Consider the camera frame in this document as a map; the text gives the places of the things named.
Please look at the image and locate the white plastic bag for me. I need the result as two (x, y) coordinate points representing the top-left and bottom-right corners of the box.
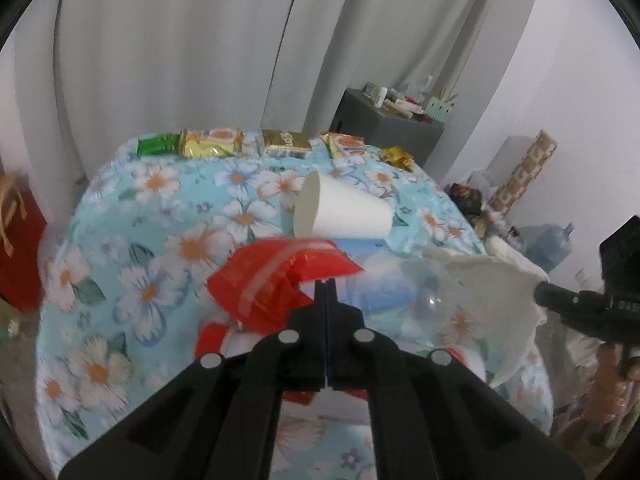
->
(425, 247), (551, 388)
(470, 170), (528, 258)

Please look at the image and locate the large blue water jug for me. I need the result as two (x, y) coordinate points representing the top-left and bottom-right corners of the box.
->
(522, 222), (576, 273)

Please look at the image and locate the mint green box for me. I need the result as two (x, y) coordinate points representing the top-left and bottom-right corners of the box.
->
(425, 95), (457, 123)

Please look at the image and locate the white paper cup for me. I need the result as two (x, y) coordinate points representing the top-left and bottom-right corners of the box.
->
(292, 170), (395, 240)

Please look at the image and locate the white curtain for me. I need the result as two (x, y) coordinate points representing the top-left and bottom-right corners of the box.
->
(15, 0), (546, 181)

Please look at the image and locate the red gift bag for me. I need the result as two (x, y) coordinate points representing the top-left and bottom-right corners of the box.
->
(0, 172), (48, 311)

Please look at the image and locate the red plastic wrapper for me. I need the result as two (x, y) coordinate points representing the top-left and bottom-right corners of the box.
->
(206, 237), (365, 335)

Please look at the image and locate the patterned paper roll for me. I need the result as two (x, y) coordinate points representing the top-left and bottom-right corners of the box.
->
(487, 130), (558, 213)

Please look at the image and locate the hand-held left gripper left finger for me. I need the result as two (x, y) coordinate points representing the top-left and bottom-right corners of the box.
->
(59, 280), (328, 480)

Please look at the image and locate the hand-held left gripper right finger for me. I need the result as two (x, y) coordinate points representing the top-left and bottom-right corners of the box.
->
(327, 280), (585, 480)

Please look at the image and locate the blue floral tablecloth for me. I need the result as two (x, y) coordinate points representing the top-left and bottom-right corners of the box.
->
(37, 132), (553, 480)

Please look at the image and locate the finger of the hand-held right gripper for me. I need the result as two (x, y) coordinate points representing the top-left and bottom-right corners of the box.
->
(533, 281), (612, 334)

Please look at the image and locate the gold brown packet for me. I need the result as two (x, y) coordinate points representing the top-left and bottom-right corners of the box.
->
(261, 130), (312, 159)

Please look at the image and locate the gold candy wrapper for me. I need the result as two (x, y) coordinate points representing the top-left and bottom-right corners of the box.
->
(380, 146), (416, 169)

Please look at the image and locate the person's right hand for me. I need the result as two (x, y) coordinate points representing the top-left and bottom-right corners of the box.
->
(587, 345), (627, 424)

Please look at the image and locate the small green packet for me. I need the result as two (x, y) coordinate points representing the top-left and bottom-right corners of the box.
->
(137, 132), (182, 157)

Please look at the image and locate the black box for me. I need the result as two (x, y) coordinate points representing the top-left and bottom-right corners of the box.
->
(447, 182), (486, 213)

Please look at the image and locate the orange red flat packet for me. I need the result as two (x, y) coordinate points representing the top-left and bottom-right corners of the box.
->
(321, 132), (372, 162)

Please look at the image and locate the grey cabinet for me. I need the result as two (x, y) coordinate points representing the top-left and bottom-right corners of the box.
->
(330, 87), (446, 168)

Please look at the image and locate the gold packet with orange print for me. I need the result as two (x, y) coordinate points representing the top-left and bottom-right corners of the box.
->
(179, 129), (245, 159)

